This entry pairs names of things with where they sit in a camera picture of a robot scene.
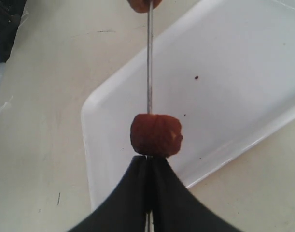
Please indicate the thin metal skewer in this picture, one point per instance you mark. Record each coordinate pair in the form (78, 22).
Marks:
(150, 57)

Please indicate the dark object at table edge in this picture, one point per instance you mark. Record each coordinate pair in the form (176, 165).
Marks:
(11, 12)

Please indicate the white rectangular plastic tray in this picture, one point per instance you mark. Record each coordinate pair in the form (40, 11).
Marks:
(225, 69)

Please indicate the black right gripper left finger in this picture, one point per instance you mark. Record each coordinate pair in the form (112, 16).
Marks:
(124, 209)

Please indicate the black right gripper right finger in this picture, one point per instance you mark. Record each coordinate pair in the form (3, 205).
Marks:
(175, 209)

